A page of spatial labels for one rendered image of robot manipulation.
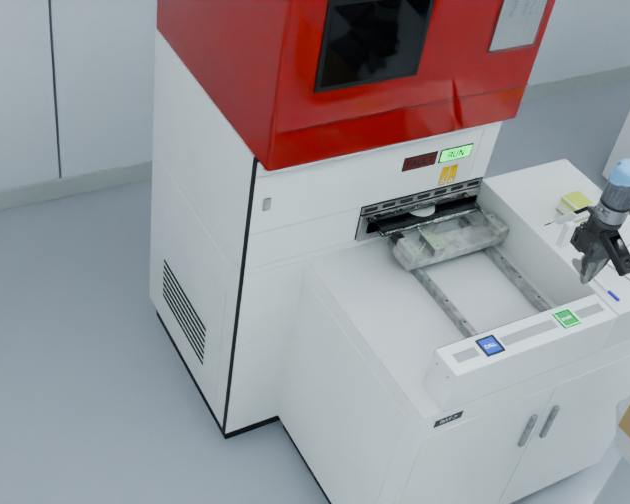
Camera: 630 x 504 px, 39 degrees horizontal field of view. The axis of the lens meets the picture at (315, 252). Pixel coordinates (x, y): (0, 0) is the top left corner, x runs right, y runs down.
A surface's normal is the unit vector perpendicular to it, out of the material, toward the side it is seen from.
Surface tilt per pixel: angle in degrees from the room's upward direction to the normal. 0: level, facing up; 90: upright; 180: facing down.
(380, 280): 0
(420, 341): 0
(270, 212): 90
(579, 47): 90
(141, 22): 90
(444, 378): 90
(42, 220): 0
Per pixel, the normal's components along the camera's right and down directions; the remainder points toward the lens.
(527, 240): -0.87, 0.23
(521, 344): 0.14, -0.73
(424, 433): 0.48, 0.63
